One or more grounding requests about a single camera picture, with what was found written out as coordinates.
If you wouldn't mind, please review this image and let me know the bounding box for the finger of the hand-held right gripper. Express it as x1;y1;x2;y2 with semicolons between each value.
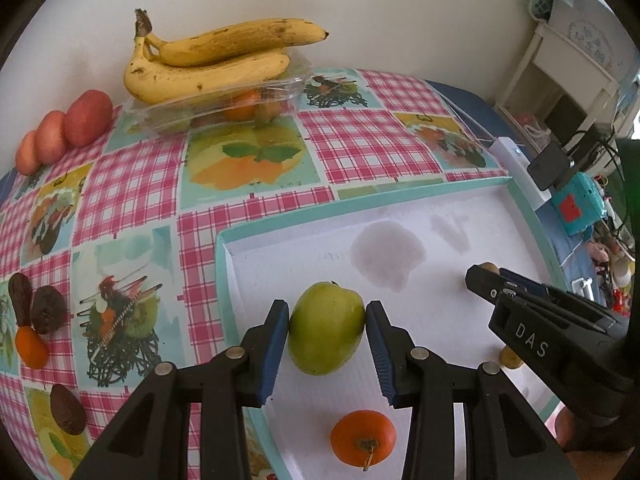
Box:
500;269;618;333
465;265;516;306

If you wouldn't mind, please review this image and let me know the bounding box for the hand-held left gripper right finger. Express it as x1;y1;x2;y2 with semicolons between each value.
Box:
366;301;576;480

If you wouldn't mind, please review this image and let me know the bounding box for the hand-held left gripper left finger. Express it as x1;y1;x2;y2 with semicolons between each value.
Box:
75;300;291;480

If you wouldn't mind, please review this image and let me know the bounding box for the white tray with teal rim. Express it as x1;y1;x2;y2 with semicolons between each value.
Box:
216;176;566;480

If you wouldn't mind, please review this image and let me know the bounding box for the green jujube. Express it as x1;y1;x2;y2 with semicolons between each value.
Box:
288;281;367;376

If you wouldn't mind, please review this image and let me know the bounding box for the large dark wrinkled avocado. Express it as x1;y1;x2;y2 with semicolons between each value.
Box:
50;383;87;436

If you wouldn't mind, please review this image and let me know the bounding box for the round dark passion fruit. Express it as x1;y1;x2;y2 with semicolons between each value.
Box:
30;286;68;335

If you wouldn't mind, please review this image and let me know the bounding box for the long dark wrinkled avocado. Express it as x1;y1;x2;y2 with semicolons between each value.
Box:
7;273;33;326

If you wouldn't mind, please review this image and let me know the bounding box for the person's right hand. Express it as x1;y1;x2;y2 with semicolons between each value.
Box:
555;406;626;480

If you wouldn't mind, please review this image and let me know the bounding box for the tangerine with stem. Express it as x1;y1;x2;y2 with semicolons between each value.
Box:
330;410;397;471

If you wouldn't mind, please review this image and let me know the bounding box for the pile of small trinkets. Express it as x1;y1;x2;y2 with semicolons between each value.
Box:
585;185;636;321

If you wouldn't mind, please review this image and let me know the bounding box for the teal box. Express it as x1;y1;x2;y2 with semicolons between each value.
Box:
551;171;606;237

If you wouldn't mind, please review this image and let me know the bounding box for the black charger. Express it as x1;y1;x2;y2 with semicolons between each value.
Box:
528;141;573;191

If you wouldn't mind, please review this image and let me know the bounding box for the pink checked printed tablecloth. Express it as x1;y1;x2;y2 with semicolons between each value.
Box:
0;67;511;480

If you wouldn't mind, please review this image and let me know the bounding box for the white wooden furniture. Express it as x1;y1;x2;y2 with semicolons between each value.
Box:
495;0;640;146

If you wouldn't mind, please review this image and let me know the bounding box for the white printed cushion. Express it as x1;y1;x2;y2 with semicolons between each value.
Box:
550;0;640;91

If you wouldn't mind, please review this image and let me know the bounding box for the clear plastic container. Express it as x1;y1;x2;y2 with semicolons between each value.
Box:
122;57;312;135

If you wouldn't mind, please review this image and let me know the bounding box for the yellow banana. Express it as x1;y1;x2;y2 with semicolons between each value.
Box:
123;35;292;106
135;9;330;67

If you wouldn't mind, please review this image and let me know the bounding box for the large red apple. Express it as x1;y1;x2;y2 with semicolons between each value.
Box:
63;90;114;148

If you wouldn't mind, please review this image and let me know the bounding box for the medium red apple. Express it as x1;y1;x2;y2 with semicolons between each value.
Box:
35;111;68;166

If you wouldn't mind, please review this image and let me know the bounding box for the small red apple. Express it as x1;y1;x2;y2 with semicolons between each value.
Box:
15;131;41;176

